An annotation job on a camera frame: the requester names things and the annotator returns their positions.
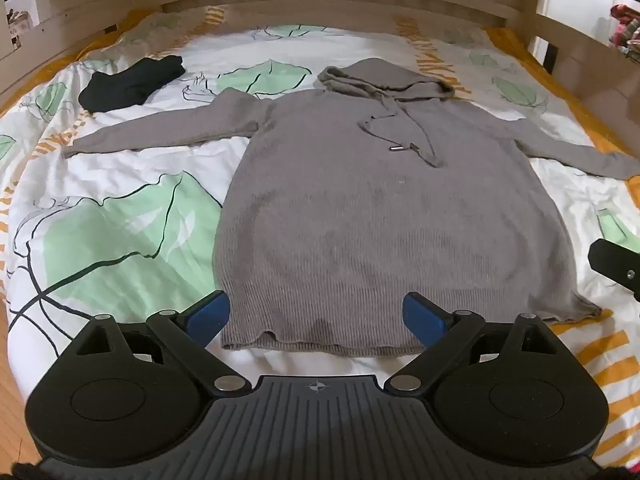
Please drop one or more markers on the grey hooded knit sweater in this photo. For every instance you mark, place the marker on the grey hooded knit sweater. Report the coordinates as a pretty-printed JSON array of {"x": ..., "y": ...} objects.
[{"x": 350, "y": 235}]

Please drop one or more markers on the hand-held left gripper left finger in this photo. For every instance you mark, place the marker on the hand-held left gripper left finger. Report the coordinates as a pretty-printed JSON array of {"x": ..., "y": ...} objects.
[{"x": 210, "y": 314}]

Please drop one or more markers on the white leaf print duvet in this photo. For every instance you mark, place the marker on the white leaf print duvet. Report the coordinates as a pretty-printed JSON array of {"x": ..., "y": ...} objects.
[{"x": 125, "y": 220}]

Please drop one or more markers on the yellow bed sheet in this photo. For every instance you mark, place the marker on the yellow bed sheet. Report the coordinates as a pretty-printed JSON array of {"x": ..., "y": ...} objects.
[{"x": 515, "y": 42}]

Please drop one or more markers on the black folded cloth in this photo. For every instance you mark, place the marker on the black folded cloth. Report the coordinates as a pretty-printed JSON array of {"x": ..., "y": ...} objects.
[{"x": 130, "y": 82}]

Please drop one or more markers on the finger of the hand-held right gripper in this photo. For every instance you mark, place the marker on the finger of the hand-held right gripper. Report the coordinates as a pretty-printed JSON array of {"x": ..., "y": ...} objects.
[{"x": 615, "y": 265}]

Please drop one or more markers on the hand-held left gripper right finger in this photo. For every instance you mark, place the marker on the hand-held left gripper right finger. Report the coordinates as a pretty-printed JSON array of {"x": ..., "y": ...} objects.
[{"x": 422, "y": 317}]

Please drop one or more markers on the red patterned cloth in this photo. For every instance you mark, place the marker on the red patterned cloth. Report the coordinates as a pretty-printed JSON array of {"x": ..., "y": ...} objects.
[{"x": 627, "y": 25}]

